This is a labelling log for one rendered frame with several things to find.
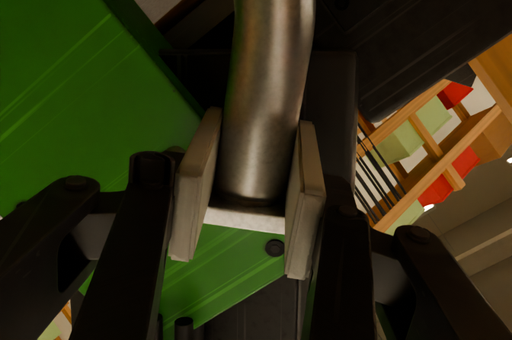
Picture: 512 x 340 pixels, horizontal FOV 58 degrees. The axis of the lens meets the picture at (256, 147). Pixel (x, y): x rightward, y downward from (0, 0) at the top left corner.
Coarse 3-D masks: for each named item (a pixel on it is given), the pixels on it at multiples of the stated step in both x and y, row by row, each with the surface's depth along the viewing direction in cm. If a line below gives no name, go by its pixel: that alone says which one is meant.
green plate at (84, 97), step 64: (0, 0) 19; (64, 0) 19; (128, 0) 26; (0, 64) 20; (64, 64) 20; (128, 64) 20; (0, 128) 21; (64, 128) 21; (128, 128) 21; (192, 128) 21; (0, 192) 23; (256, 256) 23
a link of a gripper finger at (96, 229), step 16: (176, 160) 16; (112, 192) 13; (96, 208) 12; (112, 208) 12; (80, 224) 12; (96, 224) 12; (64, 240) 12; (80, 240) 12; (96, 240) 12; (64, 256) 12; (80, 256) 12; (96, 256) 12
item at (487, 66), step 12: (492, 48) 86; (504, 48) 86; (480, 60) 87; (492, 60) 87; (504, 60) 86; (480, 72) 91; (492, 72) 87; (504, 72) 87; (492, 84) 88; (504, 84) 87; (492, 96) 95; (504, 96) 87; (504, 108) 92
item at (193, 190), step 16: (208, 112) 18; (208, 128) 17; (192, 144) 15; (208, 144) 15; (192, 160) 14; (208, 160) 14; (176, 176) 13; (192, 176) 13; (208, 176) 15; (176, 192) 13; (192, 192) 13; (208, 192) 17; (176, 208) 13; (192, 208) 13; (176, 224) 14; (192, 224) 14; (176, 240) 14; (192, 240) 14; (176, 256) 14; (192, 256) 14
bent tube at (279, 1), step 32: (256, 0) 16; (288, 0) 16; (256, 32) 16; (288, 32) 16; (256, 64) 16; (288, 64) 16; (256, 96) 17; (288, 96) 17; (224, 128) 18; (256, 128) 17; (288, 128) 17; (224, 160) 18; (256, 160) 17; (288, 160) 18; (224, 192) 18; (256, 192) 18; (224, 224) 18; (256, 224) 18
